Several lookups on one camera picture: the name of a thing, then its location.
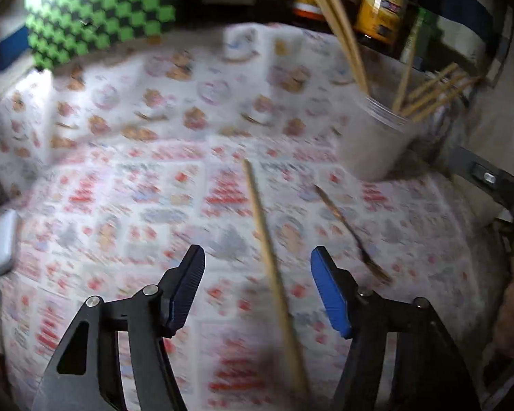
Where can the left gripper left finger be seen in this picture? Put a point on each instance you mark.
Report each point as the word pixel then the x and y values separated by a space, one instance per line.
pixel 84 372

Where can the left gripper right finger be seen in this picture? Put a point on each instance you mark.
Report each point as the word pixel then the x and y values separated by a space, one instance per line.
pixel 429 371

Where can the gold fork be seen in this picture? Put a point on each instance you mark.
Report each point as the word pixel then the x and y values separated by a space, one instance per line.
pixel 365 258

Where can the translucent plastic container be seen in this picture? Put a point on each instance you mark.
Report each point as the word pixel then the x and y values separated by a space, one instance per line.
pixel 374 138

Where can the striped orange blue towel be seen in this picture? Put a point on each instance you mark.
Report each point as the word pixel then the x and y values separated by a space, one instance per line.
pixel 479 30

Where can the oyster sauce bottle yellow label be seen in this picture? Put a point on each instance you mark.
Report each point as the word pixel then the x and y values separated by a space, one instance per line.
pixel 378 23

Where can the bear print white cloth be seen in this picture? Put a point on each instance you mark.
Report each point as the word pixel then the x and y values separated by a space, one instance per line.
pixel 242 80

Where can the green checkered box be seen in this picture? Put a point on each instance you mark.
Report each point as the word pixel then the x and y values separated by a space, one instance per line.
pixel 61 30

